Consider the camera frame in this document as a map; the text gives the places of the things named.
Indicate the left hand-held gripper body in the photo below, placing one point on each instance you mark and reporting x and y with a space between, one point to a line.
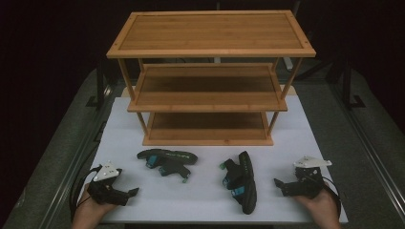
105 191

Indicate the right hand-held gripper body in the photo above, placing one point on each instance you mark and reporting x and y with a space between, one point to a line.
305 187

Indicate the black sandal with green print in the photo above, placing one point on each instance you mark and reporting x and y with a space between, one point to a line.
245 191
172 156

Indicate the three-tier wooden shoe rack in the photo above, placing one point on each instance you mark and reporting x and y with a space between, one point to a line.
210 31

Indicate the person's left hand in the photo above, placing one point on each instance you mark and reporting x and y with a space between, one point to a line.
89 213

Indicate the person's right hand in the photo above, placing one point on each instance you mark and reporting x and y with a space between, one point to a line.
321 210

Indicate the black metal stand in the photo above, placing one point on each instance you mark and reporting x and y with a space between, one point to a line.
347 86
100 86

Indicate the aluminium table rail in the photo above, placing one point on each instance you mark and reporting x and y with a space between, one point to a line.
68 178
372 152

